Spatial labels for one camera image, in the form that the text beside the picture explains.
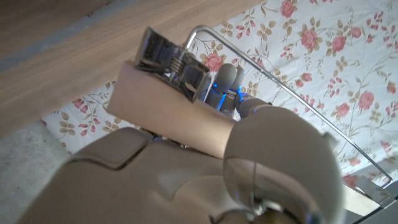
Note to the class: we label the floral backdrop cloth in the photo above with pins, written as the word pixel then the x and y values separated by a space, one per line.
pixel 326 77

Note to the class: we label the wooden stick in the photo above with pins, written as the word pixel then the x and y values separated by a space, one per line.
pixel 161 112

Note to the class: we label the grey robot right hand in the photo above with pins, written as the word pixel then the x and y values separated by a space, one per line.
pixel 155 186

